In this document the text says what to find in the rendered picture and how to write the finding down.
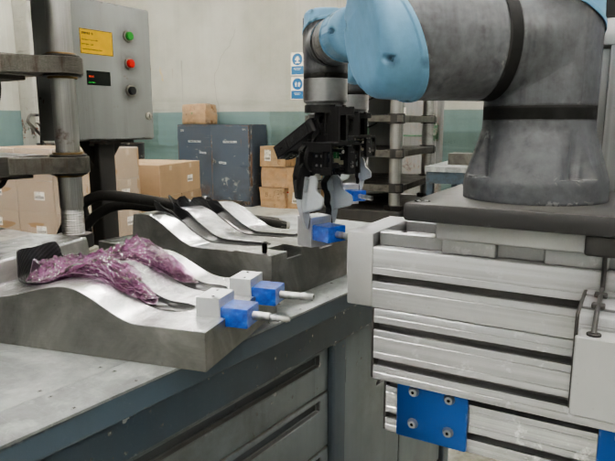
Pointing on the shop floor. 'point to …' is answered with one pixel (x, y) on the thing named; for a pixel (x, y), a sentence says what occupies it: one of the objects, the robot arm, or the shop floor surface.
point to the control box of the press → (102, 89)
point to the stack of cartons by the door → (276, 180)
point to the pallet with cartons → (169, 177)
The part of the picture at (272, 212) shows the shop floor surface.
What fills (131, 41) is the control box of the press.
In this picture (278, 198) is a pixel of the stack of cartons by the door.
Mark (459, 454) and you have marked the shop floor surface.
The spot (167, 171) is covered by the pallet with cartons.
